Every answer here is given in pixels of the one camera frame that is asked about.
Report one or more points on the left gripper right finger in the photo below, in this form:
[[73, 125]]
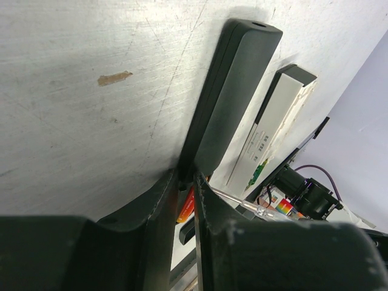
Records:
[[235, 253]]

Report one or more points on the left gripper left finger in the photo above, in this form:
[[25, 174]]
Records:
[[129, 249]]

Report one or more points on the black battery cover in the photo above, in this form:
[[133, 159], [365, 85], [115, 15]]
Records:
[[187, 232]]

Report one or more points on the white remote control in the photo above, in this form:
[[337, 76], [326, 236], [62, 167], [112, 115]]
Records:
[[288, 92]]

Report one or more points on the black remote control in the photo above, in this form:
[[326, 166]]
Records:
[[243, 52]]

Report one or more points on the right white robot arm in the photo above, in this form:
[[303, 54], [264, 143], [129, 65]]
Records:
[[293, 195]]

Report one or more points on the green battery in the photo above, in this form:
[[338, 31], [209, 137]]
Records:
[[257, 173]]

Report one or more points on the brown tape patch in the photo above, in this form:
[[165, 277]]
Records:
[[105, 80]]

